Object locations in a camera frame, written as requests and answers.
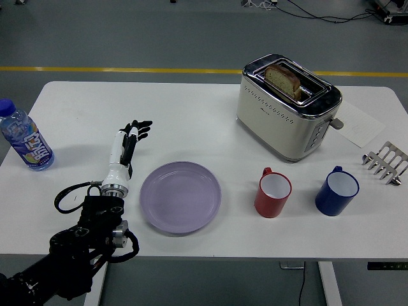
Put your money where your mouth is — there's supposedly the silver metal toast rack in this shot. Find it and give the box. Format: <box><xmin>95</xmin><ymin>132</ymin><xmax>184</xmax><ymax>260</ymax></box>
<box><xmin>361</xmin><ymin>141</ymin><xmax>408</xmax><ymax>187</ymax></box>

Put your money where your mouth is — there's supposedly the yellow floor tape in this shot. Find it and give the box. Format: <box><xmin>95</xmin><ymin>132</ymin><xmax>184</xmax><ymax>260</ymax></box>
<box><xmin>0</xmin><ymin>66</ymin><xmax>408</xmax><ymax>78</ymax></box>

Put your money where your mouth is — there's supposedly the large brown bread slice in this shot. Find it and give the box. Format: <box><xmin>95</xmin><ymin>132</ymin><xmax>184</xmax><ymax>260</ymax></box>
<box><xmin>264</xmin><ymin>64</ymin><xmax>302</xmax><ymax>99</ymax></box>

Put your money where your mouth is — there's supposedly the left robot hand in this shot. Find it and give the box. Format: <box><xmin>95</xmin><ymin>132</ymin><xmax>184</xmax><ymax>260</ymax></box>
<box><xmin>101</xmin><ymin>119</ymin><xmax>154</xmax><ymax>189</ymax></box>

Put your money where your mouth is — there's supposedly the cream and chrome toaster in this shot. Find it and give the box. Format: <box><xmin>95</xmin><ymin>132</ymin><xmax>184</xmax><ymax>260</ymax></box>
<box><xmin>236</xmin><ymin>54</ymin><xmax>346</xmax><ymax>164</ymax></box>

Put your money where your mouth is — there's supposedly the blue cup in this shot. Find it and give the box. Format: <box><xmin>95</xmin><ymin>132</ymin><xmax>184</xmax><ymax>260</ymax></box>
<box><xmin>314</xmin><ymin>165</ymin><xmax>360</xmax><ymax>217</ymax></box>

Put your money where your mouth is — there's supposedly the white table leg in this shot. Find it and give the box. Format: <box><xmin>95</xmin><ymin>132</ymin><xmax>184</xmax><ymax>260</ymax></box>
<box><xmin>83</xmin><ymin>261</ymin><xmax>109</xmax><ymax>306</ymax></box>
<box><xmin>317</xmin><ymin>261</ymin><xmax>344</xmax><ymax>306</ymax></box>

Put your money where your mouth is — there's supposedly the purple plate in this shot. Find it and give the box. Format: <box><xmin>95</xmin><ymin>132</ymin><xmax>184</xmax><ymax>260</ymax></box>
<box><xmin>139</xmin><ymin>161</ymin><xmax>222</xmax><ymax>236</ymax></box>

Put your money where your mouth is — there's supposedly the black floor cable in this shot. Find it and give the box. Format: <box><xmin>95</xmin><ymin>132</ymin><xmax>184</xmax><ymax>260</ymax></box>
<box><xmin>275</xmin><ymin>0</ymin><xmax>383</xmax><ymax>24</ymax></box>

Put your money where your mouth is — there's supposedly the white paper sheet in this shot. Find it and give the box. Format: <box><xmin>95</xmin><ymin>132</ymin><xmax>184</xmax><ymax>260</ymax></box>
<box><xmin>336</xmin><ymin>95</ymin><xmax>387</xmax><ymax>149</ymax></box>

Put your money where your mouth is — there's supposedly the white floor device with cables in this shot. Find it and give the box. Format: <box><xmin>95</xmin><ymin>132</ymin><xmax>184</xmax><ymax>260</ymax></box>
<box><xmin>240</xmin><ymin>0</ymin><xmax>279</xmax><ymax>9</ymax></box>

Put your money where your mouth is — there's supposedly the black table control panel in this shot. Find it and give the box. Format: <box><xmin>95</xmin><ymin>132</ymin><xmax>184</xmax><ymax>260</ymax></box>
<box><xmin>367</xmin><ymin>261</ymin><xmax>408</xmax><ymax>271</ymax></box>

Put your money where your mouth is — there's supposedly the metal equipment frame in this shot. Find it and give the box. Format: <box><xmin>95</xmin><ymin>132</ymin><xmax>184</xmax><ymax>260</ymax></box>
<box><xmin>363</xmin><ymin>0</ymin><xmax>408</xmax><ymax>26</ymax></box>

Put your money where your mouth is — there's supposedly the red cup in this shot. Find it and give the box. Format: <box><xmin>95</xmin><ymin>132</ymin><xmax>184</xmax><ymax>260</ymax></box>
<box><xmin>254</xmin><ymin>167</ymin><xmax>293</xmax><ymax>219</ymax></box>

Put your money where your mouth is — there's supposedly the black under-table cable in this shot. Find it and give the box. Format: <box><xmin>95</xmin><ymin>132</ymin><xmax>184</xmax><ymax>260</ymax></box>
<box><xmin>298</xmin><ymin>261</ymin><xmax>307</xmax><ymax>306</ymax></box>

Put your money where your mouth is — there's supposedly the blue-capped drink bottle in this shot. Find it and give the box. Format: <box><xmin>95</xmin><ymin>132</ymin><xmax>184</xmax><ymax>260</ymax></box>
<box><xmin>0</xmin><ymin>98</ymin><xmax>55</xmax><ymax>172</ymax></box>

